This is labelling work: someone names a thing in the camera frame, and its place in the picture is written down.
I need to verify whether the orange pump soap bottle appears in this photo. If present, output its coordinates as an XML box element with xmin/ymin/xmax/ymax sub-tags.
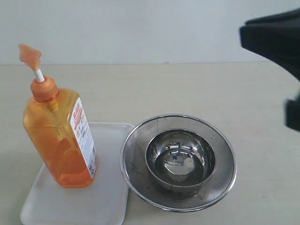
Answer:
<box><xmin>18</xmin><ymin>44</ymin><xmax>98</xmax><ymax>188</ymax></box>

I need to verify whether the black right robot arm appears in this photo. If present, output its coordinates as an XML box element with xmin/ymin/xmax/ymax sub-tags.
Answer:
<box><xmin>239</xmin><ymin>8</ymin><xmax>300</xmax><ymax>81</ymax></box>

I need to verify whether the small stainless steel bowl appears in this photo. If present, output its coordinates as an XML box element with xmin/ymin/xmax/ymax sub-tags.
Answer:
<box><xmin>144</xmin><ymin>128</ymin><xmax>216</xmax><ymax>190</ymax></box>

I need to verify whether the steel mesh strainer basket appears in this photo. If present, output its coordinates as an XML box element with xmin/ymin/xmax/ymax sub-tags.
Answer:
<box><xmin>120</xmin><ymin>114</ymin><xmax>237</xmax><ymax>212</ymax></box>

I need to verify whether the white rectangular plastic tray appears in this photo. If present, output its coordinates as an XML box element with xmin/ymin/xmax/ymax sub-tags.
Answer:
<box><xmin>20</xmin><ymin>122</ymin><xmax>133</xmax><ymax>225</ymax></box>

